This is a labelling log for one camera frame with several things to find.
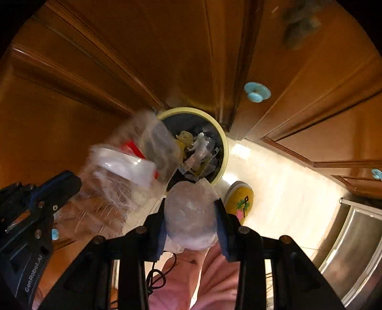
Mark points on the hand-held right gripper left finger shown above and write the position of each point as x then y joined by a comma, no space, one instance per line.
161,235

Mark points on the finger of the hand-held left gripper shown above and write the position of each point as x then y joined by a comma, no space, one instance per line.
15,199
59,184

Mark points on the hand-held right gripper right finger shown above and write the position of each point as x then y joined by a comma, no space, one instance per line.
223,235

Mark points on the white plastic bag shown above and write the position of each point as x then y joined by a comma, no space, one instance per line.
191,214

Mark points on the clear crinkled plastic bag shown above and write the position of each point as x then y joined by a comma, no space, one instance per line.
119,184

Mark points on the round yellow-rimmed trash bin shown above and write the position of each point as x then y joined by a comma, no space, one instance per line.
179,122

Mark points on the yellow embroidered right slipper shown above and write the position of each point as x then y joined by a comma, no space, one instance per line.
238,202

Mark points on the light blue knob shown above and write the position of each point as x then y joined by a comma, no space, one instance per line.
55,234
377,173
256,92

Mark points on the pink pants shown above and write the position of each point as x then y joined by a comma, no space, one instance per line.
209,283

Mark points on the wooden wardrobe panel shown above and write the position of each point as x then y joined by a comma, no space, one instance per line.
44,134

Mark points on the clear plastic film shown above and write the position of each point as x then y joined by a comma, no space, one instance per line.
203,149

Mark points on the yellow crumpled wrapper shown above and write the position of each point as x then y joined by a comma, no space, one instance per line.
185,138

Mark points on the stainless steel appliance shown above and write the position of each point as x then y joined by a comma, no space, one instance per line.
358,238

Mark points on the wooden cabinet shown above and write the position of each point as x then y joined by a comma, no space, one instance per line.
313,104

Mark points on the wooden door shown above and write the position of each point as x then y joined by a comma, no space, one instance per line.
179,59

